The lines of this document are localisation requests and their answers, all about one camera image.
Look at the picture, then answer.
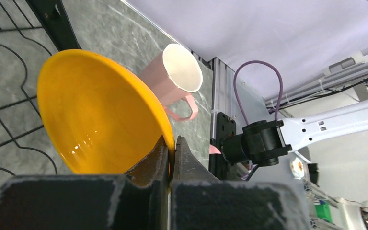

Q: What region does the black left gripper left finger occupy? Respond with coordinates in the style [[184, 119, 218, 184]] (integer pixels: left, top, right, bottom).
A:
[[0, 138, 169, 230]]

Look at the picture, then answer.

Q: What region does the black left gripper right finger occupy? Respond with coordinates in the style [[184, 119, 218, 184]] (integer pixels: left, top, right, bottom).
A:
[[170, 136, 311, 230]]

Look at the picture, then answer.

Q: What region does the yellow ribbed bowl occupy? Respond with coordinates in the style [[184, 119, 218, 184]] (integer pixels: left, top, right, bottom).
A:
[[37, 49, 175, 174]]

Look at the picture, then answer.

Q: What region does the pink mug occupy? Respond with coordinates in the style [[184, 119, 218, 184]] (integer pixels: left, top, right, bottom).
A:
[[138, 43, 203, 121]]

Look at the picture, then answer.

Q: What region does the black wire dish rack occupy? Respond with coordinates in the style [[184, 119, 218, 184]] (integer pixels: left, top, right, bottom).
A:
[[0, 0, 79, 175]]

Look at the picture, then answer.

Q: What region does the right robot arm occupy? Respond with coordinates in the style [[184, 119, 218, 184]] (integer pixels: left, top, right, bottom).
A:
[[220, 99, 368, 167]]

